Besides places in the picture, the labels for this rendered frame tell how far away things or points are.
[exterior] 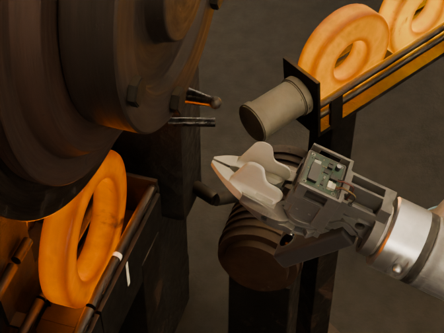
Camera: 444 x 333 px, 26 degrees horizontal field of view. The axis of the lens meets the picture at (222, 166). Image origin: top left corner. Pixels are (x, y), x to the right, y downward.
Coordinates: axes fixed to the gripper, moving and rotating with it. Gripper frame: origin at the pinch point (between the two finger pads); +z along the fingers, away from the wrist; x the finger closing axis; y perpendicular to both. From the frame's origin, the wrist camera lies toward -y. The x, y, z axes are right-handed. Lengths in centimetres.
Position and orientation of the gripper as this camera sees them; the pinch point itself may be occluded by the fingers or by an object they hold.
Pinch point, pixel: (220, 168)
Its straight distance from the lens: 115.1
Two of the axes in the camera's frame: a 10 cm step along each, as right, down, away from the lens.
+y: 2.9, -6.1, -7.4
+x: -3.0, 6.7, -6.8
